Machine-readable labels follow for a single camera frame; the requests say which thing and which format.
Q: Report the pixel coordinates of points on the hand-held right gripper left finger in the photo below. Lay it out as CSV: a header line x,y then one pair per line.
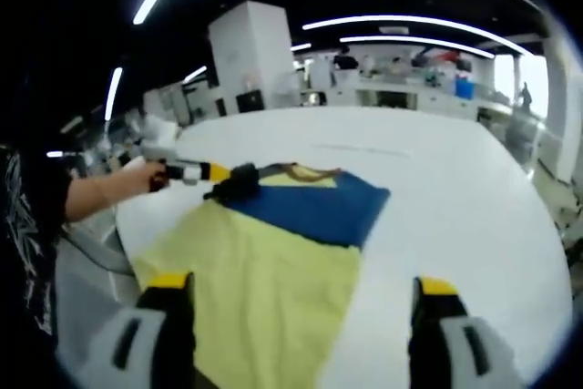
x,y
177,330

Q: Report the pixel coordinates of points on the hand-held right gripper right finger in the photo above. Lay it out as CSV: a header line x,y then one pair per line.
x,y
428,330

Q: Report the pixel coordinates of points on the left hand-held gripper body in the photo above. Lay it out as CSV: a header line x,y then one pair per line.
x,y
157,153

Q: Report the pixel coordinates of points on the yellow blue black garment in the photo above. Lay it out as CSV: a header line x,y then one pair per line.
x,y
273,270

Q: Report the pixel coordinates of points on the person's left hand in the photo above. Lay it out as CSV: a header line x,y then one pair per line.
x,y
143,177

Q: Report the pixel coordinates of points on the black bin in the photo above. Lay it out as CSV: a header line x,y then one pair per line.
x,y
249,101

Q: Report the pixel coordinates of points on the grey white chair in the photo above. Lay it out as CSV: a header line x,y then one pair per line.
x,y
86,298

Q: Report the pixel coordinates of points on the white square pillar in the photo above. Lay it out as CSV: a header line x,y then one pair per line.
x,y
255,52

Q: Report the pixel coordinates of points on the row of white desks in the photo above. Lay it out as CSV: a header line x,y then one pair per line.
x,y
410,95

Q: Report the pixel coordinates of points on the blue storage bin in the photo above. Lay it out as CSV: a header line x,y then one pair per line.
x,y
465,87

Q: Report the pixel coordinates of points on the short curved ceiling light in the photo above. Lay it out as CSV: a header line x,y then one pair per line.
x,y
410,39

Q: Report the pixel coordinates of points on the long curved ceiling light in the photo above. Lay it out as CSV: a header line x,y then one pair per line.
x,y
410,20

